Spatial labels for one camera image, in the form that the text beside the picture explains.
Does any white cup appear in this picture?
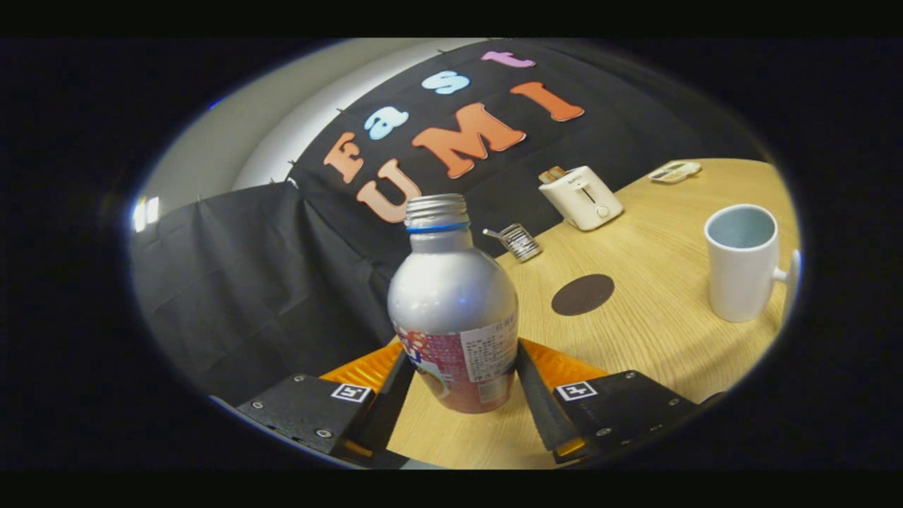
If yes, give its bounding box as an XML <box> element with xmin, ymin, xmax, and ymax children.
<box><xmin>704</xmin><ymin>204</ymin><xmax>802</xmax><ymax>324</ymax></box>

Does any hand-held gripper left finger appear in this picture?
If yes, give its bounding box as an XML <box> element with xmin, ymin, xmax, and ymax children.
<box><xmin>236</xmin><ymin>341</ymin><xmax>417</xmax><ymax>470</ymax></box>

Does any metal wire basket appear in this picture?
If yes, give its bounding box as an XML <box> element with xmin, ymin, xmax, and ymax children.
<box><xmin>497</xmin><ymin>224</ymin><xmax>543</xmax><ymax>262</ymax></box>

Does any ceiling light panel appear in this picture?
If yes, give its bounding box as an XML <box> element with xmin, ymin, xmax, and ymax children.
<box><xmin>132</xmin><ymin>195</ymin><xmax>161</xmax><ymax>234</ymax></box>

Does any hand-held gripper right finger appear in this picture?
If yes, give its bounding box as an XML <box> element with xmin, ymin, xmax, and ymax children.
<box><xmin>515</xmin><ymin>337</ymin><xmax>706</xmax><ymax>464</ymax></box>

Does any dark brown round coaster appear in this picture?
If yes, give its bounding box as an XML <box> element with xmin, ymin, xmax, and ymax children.
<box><xmin>551</xmin><ymin>274</ymin><xmax>615</xmax><ymax>317</ymax></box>

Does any white toaster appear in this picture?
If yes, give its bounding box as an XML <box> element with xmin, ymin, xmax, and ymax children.
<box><xmin>539</xmin><ymin>166</ymin><xmax>624</xmax><ymax>231</ymax></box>

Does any wooden table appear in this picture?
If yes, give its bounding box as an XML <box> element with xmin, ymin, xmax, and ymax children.
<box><xmin>387</xmin><ymin>158</ymin><xmax>801</xmax><ymax>470</ymax></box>

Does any silver juice bottle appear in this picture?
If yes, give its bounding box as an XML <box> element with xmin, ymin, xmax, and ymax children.
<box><xmin>387</xmin><ymin>194</ymin><xmax>520</xmax><ymax>414</ymax></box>

